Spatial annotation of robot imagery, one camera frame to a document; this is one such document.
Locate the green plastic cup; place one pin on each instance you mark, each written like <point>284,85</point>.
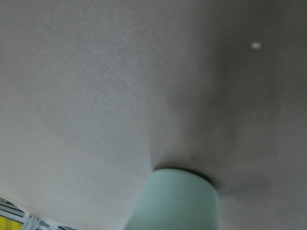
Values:
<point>174,199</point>

